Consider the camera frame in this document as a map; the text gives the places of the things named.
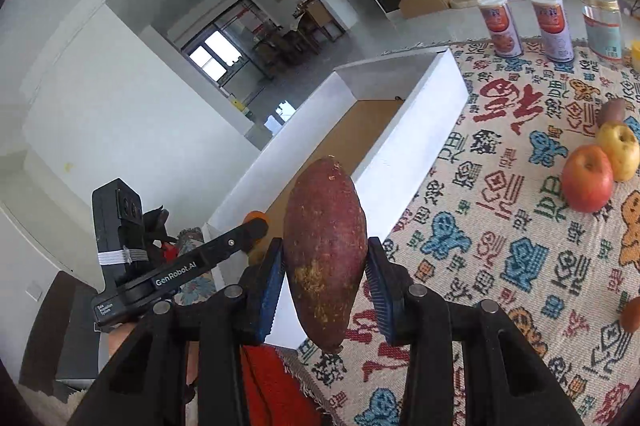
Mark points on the yellow apple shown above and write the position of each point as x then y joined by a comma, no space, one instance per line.
620,150

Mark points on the small brown sweet potato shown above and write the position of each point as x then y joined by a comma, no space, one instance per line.
612,110

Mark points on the brown cardboard box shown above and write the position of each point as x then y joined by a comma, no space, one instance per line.
425,0

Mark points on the gold-lidded tin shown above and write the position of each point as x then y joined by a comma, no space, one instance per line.
602,25

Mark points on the balcony glass door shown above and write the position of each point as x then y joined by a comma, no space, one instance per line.
220,50

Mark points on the red fuzzy garment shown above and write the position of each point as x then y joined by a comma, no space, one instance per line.
275,386

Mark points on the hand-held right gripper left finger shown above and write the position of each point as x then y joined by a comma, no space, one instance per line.
267,296

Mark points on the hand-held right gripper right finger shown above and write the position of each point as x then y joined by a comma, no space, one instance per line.
380,301

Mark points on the pink labelled can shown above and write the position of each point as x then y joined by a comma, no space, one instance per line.
500,25
552,25

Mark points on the floral cloth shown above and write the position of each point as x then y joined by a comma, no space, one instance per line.
192,288

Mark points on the small orange tangerine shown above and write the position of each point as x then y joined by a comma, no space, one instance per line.
257,217

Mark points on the small yellow cup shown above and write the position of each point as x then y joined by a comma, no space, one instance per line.
636,55

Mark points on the large reddish sweet potato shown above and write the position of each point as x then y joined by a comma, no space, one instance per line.
325,256

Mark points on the dining table with chairs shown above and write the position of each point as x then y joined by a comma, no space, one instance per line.
311,18

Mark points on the small reddish-brown fruit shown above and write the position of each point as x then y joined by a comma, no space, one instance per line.
631,313

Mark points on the printed woven tablecloth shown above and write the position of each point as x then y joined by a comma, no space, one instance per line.
500,256

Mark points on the white cardboard box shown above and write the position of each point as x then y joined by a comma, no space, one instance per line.
400,145

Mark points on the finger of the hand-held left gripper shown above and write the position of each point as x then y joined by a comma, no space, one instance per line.
231,245

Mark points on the red apple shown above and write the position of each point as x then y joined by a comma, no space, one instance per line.
587,178

